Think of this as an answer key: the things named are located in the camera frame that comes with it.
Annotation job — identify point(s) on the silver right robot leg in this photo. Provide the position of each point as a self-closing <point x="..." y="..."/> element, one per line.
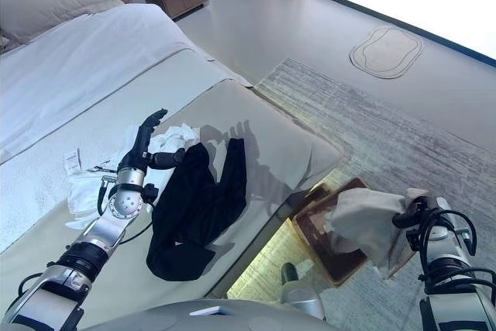
<point x="304" y="302"/>

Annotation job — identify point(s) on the dark right robot foot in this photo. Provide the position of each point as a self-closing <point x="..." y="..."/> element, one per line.
<point x="288" y="272"/>

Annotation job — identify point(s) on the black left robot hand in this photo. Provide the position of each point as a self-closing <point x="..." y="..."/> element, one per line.
<point x="133" y="156"/>

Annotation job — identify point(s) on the bed with beige cover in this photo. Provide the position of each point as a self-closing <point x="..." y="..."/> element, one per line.
<point x="271" y="145"/>

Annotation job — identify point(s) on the white shirt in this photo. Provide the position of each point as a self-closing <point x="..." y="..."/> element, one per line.
<point x="83" y="191"/>

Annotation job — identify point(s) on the white textured bed blanket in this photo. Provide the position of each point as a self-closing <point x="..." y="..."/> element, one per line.
<point x="35" y="183"/>

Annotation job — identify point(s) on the black trousers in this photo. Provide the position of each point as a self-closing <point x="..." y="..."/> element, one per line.
<point x="190" y="207"/>

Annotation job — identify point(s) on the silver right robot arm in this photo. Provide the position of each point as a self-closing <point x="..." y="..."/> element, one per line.
<point x="449" y="269"/>

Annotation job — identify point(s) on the brown woven basket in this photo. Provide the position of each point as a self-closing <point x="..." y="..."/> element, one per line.
<point x="341" y="265"/>

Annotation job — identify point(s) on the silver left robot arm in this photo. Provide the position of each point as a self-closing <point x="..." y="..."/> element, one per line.
<point x="100" y="234"/>

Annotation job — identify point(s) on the white pillow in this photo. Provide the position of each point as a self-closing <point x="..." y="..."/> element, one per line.
<point x="50" y="5"/>

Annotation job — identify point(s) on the grey robot torso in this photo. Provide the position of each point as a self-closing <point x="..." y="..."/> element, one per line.
<point x="186" y="317"/>

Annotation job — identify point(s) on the grey oval floor mat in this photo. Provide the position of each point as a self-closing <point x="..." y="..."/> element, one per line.
<point x="385" y="54"/>

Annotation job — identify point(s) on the white paper garment tag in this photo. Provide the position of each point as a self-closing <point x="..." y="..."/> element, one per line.
<point x="72" y="160"/>

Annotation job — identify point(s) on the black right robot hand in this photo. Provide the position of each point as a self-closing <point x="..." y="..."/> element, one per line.
<point x="424" y="211"/>

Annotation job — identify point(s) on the cream beige garment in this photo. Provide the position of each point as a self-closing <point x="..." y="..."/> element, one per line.
<point x="368" y="222"/>

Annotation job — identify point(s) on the white duvet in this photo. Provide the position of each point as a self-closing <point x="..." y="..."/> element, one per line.
<point x="77" y="63"/>

